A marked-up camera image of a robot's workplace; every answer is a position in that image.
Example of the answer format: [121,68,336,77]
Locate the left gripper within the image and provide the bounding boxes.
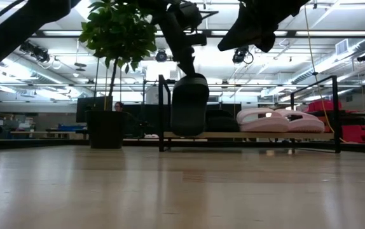
[137,0,204,77]

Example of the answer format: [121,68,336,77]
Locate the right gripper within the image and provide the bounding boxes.
[217,0,310,52]

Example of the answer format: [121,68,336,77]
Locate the black foam slide sandal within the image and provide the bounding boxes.
[205,109,241,133]
[170,74,210,137]

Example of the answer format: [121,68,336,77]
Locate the pink foam slide sandal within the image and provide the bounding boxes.
[235,108,291,134]
[274,109,326,134]

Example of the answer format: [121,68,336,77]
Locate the black-framed wooden shoe shelf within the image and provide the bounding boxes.
[157,74,343,155]

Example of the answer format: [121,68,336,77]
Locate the round black ceiling spotlight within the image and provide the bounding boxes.
[155,49,169,63]

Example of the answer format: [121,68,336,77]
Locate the green leafy indoor tree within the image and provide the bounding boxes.
[78,0,158,112]

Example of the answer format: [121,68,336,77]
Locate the black room divider panels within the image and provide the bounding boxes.
[123,103,243,133]

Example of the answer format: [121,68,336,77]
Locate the white ceiling air vent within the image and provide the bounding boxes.
[334,38,350,57]

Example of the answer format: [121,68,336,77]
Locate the red plastic crate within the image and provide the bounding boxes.
[307,100,342,113]
[341,124,365,144]

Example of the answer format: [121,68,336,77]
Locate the black monitor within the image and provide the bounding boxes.
[76,96,113,123]

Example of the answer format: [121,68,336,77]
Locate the black plant pot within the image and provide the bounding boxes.
[85,109,129,149]

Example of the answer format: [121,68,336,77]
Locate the blue storage bin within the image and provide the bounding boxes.
[57,124,85,132]

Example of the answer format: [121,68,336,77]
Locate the black background table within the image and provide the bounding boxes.
[315,109,365,127]

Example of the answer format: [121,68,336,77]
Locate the black ceiling projector cluster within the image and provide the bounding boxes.
[18,39,52,64]

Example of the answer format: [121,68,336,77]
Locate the wooden workbench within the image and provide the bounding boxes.
[10,129,90,140]

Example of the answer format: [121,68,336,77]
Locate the black ceiling camera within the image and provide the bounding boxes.
[231,44,254,65]

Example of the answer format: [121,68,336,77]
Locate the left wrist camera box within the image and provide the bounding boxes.
[187,33,208,47]

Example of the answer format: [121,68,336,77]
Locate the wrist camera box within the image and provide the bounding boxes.
[254,31,277,53]
[187,33,208,47]

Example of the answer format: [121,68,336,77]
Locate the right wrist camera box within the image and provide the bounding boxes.
[254,31,277,53]

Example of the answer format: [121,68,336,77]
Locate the yellow hanging cable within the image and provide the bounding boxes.
[303,0,347,144]

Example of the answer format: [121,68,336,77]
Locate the black station frame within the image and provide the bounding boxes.
[0,139,365,155]

